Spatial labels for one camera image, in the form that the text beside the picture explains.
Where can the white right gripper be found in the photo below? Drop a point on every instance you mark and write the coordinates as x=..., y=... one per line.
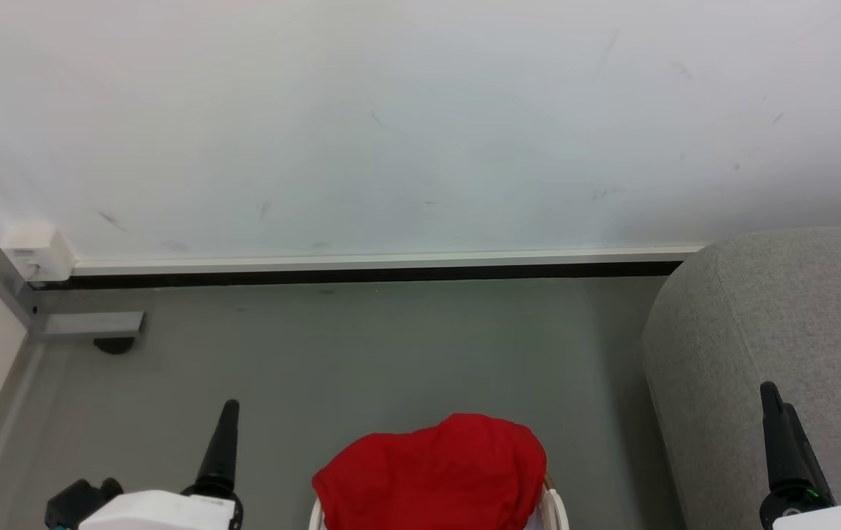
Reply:
x=839, y=519

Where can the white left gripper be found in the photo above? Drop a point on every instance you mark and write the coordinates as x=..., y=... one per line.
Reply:
x=162, y=513

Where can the red and white garment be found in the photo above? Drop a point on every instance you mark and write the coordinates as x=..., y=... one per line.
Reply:
x=427, y=471

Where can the grey fabric sofa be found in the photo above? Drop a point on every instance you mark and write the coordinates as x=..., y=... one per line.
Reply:
x=758, y=316

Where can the white perforated laundry basket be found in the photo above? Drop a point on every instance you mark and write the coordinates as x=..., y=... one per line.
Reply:
x=556, y=513

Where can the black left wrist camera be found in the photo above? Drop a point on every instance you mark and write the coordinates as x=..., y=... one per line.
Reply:
x=78, y=502

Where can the black frame foot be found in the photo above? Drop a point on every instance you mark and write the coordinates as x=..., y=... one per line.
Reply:
x=114, y=345

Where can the aluminium frame base bracket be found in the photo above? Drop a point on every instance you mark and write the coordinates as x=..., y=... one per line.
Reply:
x=93, y=324

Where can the white wall trim strip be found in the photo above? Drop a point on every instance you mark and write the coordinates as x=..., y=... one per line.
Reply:
x=391, y=261

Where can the white wall box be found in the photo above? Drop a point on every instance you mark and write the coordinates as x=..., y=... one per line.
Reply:
x=39, y=254

